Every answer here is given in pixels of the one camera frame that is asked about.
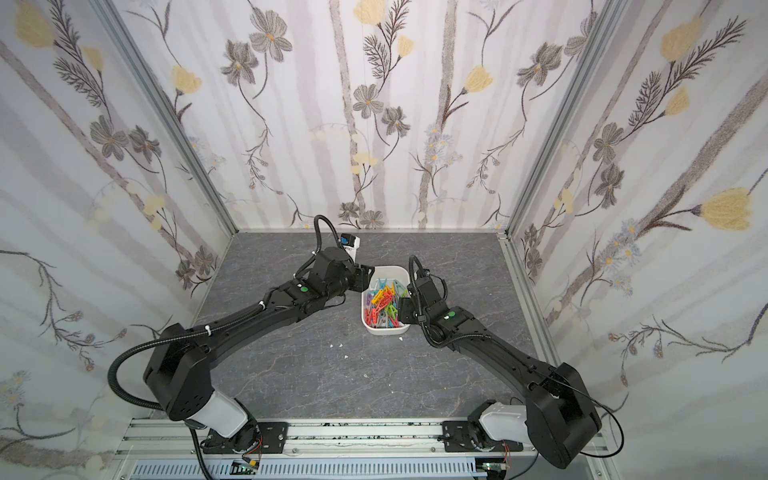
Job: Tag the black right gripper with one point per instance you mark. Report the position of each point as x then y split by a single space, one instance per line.
408 309

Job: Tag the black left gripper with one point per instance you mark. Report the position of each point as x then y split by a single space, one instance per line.
360 277

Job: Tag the white plastic storage box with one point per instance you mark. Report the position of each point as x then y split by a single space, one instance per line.
381 302

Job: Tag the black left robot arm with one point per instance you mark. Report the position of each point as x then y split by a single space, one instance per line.
178 373

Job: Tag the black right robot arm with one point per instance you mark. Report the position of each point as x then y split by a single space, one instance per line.
558 417

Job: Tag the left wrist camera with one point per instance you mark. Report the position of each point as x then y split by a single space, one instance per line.
351 244

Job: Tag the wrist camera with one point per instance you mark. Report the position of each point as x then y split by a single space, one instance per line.
351 244
430 288

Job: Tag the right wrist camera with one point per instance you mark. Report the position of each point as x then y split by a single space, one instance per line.
430 288

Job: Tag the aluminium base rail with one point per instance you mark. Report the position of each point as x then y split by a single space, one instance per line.
403 448

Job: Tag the aluminium corner post left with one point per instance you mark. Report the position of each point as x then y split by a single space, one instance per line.
118 33

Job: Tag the aluminium corner post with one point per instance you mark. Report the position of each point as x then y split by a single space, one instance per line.
602 33
118 33

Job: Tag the aluminium corner post right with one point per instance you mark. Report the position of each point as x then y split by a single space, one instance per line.
602 33

